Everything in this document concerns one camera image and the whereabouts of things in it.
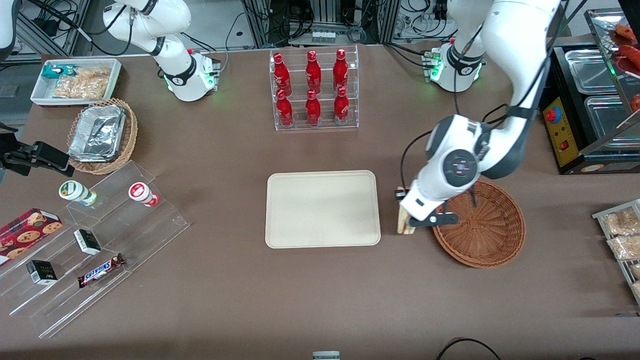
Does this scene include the triangular sandwich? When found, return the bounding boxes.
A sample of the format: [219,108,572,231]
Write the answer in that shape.
[397,199,417,235]

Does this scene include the brown round wicker basket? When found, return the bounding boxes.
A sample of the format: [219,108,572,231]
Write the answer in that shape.
[430,178,527,269]

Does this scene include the light tan wicker basket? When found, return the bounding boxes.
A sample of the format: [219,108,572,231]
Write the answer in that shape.
[66,98,139,175]

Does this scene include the beige plastic tray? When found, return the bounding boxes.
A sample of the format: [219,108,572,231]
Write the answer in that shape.
[265,170,382,249]

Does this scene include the grey metal snack tray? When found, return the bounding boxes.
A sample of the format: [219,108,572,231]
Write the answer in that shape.
[592,199,640,307]

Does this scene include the green lid yogurt cup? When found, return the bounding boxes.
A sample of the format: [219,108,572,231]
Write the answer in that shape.
[58,180,98,207]

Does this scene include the stack of foil trays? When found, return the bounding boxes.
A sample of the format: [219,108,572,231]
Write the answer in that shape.
[68,104,127,163]

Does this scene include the white rectangular bin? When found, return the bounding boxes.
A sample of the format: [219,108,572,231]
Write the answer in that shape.
[30,58,123,108]

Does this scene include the red plaid cookie box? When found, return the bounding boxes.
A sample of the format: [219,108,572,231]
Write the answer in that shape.
[0,208,64,268]

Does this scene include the teal snack packet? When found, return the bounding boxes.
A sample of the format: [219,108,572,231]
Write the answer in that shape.
[41,64,77,81]

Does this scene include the black box with white label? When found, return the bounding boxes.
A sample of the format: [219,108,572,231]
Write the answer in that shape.
[73,228,102,256]

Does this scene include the red strawberry yogurt cup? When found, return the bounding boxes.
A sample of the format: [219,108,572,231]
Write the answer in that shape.
[128,182,161,208]

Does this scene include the clear acrylic stepped shelf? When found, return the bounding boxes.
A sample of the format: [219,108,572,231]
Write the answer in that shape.
[0,160,191,340]

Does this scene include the red cola bottle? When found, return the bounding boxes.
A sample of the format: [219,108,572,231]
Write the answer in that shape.
[276,89,295,127]
[273,52,293,97]
[333,86,351,125]
[305,50,323,95]
[333,48,350,92]
[305,89,322,126]

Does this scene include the clear acrylic bottle rack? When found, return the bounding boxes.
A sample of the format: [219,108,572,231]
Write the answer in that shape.
[269,45,360,132]

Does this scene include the small black box gold print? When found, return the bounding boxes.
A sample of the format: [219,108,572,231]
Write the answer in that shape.
[26,259,59,286]

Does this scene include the Snickers chocolate bar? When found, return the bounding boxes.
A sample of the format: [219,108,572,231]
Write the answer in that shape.
[77,253,127,289]

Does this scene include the black food warmer appliance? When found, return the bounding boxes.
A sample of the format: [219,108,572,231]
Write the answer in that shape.
[542,7,640,176]

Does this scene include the steel food pan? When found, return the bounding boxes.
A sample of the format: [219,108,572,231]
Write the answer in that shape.
[564,48,622,96]
[583,95,640,152]

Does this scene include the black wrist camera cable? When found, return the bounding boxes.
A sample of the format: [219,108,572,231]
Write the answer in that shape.
[399,0,589,201]

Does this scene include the grey metal rack frame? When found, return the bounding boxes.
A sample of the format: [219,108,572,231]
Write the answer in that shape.
[20,0,92,57]

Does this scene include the black loose cable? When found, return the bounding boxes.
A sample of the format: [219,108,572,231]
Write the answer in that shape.
[435,338,503,360]

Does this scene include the aluminium frame post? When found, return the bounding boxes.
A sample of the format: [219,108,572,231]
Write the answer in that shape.
[242,0,274,50]
[378,0,401,45]

